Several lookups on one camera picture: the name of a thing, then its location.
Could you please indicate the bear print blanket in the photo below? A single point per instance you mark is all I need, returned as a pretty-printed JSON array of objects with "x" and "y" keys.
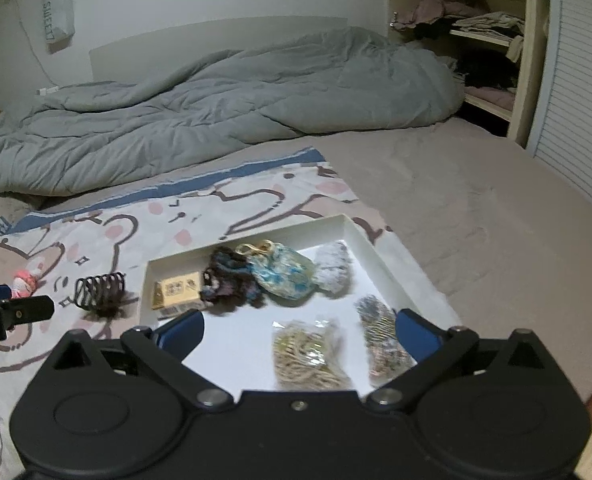
[{"x": 126, "y": 230}]

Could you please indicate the grey duvet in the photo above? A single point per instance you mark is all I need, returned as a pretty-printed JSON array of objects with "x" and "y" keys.
[{"x": 201, "y": 110}]

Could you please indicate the pink crochet doll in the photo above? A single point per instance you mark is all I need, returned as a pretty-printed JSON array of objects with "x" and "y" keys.
[{"x": 23, "y": 282}]

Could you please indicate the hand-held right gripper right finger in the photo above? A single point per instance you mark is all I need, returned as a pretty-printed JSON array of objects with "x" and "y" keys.
[{"x": 415, "y": 336}]

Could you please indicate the grey fuzzy scrunchie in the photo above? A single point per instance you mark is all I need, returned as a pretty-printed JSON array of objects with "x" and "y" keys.
[{"x": 333, "y": 265}]

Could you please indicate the beige folded clothes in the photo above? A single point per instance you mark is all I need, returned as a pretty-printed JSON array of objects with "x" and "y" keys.
[{"x": 490, "y": 24}]

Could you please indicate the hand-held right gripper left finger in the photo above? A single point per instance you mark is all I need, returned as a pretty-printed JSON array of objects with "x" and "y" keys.
[{"x": 178, "y": 337}]

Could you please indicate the white paper bag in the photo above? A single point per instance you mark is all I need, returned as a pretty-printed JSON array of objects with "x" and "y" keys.
[{"x": 58, "y": 15}]

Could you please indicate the white cardboard box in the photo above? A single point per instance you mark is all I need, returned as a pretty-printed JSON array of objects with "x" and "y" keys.
[{"x": 256, "y": 325}]

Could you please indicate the white plug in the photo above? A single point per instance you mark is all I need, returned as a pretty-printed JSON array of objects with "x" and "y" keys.
[{"x": 47, "y": 91}]

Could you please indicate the bed with beige sheet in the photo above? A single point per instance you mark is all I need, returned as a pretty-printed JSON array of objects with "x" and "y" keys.
[{"x": 475, "y": 210}]

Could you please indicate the black hair claw clip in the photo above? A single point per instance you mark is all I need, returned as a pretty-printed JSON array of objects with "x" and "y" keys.
[{"x": 96, "y": 287}]

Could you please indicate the pink crumpled clothes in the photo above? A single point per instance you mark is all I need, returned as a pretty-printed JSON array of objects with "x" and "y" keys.
[{"x": 430, "y": 10}]

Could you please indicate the brown and blue knitted scrunchie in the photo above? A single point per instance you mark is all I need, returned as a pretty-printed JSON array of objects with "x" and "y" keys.
[{"x": 226, "y": 285}]

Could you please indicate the white louvered door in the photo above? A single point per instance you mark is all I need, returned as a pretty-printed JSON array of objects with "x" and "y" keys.
[{"x": 580, "y": 85}]

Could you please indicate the pink folded clothes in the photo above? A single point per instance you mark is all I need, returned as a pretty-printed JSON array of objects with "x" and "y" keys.
[{"x": 493, "y": 96}]

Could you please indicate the blue floral scrunchie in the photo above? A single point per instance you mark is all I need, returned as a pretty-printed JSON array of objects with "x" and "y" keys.
[{"x": 286, "y": 272}]

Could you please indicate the dark clothes pile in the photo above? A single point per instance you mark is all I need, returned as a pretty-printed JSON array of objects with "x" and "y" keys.
[{"x": 490, "y": 67}]

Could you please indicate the small gold patterned box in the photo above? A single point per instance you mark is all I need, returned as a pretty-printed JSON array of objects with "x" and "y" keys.
[{"x": 176, "y": 290}]

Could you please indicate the cream shelf unit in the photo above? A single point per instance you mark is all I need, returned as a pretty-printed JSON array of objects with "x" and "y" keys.
[{"x": 528, "y": 60}]

